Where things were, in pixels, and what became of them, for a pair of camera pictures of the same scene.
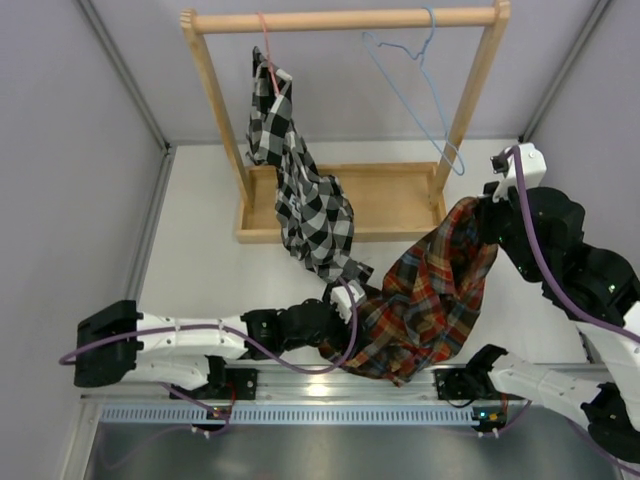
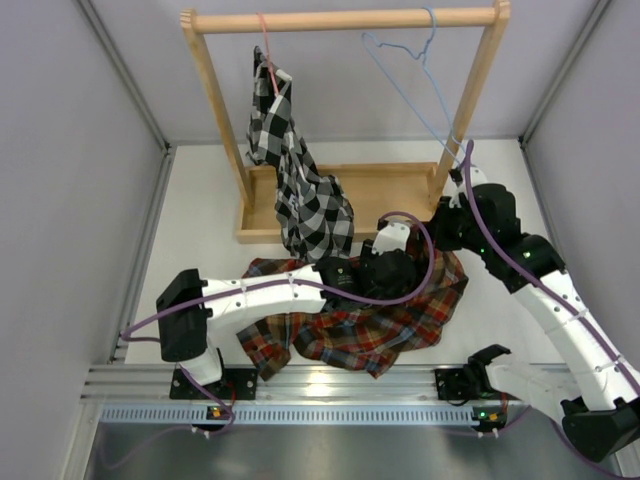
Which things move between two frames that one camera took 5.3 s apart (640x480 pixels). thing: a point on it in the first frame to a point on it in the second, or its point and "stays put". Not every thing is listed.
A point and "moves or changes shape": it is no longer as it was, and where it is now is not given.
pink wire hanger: (268, 51) stays put
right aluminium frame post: (596, 15) stays put
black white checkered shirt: (314, 210) stays put
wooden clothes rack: (386, 198) stays put
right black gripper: (488, 208) to (439, 223)
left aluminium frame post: (152, 117) stays put
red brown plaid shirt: (430, 301) moves or changes shape
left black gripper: (341, 340) to (367, 251)
